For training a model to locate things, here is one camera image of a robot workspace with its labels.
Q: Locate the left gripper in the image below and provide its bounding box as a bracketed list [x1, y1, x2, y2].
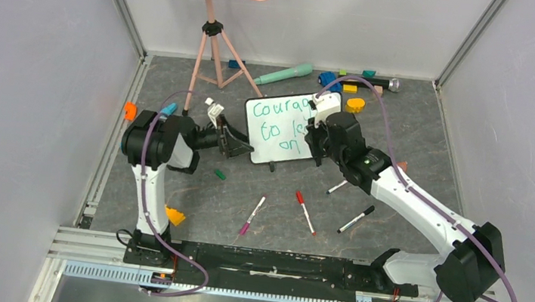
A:
[189, 112, 257, 162]

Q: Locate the green marker cap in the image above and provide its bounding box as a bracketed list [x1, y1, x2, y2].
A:
[214, 169, 227, 180]

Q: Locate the white whiteboard black frame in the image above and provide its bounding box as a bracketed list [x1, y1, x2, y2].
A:
[244, 93, 316, 165]

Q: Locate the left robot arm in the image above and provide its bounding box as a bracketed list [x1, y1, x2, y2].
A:
[121, 110, 254, 267]

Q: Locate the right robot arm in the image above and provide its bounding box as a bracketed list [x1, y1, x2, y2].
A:
[305, 112, 505, 302]

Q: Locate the red cap marker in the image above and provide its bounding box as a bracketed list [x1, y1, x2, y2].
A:
[295, 190, 317, 236]

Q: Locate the dark blue block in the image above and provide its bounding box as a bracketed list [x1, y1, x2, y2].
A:
[227, 60, 240, 69]

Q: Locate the purple cap marker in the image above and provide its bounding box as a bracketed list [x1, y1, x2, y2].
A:
[238, 195, 267, 236]

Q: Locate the teal bottle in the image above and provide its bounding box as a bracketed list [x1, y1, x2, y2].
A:
[253, 63, 313, 85]

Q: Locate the blue cap marker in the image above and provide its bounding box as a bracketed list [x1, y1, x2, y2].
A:
[326, 180, 348, 195]

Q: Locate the orange stepped wedge block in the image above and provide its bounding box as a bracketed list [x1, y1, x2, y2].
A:
[165, 206, 186, 227]

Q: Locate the blue toy piece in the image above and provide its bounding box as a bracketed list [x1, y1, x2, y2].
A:
[317, 71, 342, 92]

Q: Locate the orange block left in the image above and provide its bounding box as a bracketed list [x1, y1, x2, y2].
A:
[123, 102, 138, 122]

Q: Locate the yellow round block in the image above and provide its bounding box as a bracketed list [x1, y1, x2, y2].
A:
[345, 97, 366, 114]

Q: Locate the yellow rectangular block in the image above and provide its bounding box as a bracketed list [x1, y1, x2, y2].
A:
[342, 84, 358, 94]

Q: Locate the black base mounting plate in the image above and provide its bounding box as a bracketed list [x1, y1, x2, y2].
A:
[123, 239, 419, 302]

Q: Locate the black cap marker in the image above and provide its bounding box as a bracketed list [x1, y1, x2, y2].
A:
[337, 205, 375, 234]

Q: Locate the teal small block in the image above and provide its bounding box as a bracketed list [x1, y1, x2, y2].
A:
[361, 69, 376, 79]

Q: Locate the tan wooden cube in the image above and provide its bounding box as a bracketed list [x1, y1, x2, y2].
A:
[374, 85, 384, 97]

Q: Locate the black microphone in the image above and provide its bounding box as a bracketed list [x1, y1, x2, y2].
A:
[344, 75, 400, 93]

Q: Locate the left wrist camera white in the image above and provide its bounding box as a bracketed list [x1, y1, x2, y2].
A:
[205, 97, 224, 128]

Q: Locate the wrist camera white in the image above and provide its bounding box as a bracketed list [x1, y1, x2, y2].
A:
[309, 92, 342, 128]
[205, 97, 224, 128]

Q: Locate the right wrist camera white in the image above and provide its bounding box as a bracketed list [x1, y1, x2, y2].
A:
[309, 92, 342, 128]

